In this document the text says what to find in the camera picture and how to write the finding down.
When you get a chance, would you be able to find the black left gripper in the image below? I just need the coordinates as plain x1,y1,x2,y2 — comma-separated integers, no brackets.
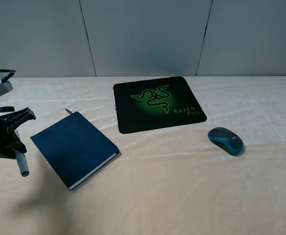
0,106,36,160

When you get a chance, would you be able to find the white marker pen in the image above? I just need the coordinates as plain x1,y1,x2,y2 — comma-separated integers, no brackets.
14,130,29,177

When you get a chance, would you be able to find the black green mouse pad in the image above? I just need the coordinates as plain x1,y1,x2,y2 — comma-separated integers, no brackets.
113,76,207,134

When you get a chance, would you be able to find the black blue computer mouse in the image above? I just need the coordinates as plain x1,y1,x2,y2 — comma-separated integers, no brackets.
207,127,244,156

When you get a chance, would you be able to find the beige tablecloth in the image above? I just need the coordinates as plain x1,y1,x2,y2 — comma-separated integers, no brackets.
0,76,286,235

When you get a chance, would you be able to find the dark blue notebook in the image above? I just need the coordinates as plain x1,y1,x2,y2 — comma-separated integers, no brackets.
31,112,119,190

